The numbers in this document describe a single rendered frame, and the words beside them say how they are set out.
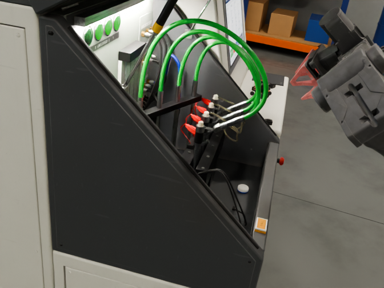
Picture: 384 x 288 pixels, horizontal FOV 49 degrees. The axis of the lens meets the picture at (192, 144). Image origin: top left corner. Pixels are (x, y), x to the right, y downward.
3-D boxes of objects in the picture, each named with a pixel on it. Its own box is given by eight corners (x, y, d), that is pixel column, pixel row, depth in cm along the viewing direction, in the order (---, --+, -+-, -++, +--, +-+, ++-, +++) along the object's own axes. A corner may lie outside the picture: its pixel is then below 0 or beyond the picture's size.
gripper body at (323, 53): (306, 64, 104) (332, 50, 98) (316, 46, 111) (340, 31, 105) (322, 84, 105) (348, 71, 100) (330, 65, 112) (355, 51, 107)
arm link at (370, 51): (329, 119, 62) (398, 74, 57) (306, 88, 62) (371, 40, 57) (348, 80, 100) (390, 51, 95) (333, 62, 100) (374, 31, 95)
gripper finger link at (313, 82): (281, 78, 110) (311, 60, 103) (288, 65, 114) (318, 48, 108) (296, 98, 111) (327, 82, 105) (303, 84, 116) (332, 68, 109)
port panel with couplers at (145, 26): (143, 106, 152) (149, 18, 138) (134, 103, 153) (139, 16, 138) (155, 93, 164) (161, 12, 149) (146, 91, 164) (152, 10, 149)
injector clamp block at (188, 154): (201, 210, 139) (207, 170, 131) (172, 202, 140) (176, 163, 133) (220, 160, 168) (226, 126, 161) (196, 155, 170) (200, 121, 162)
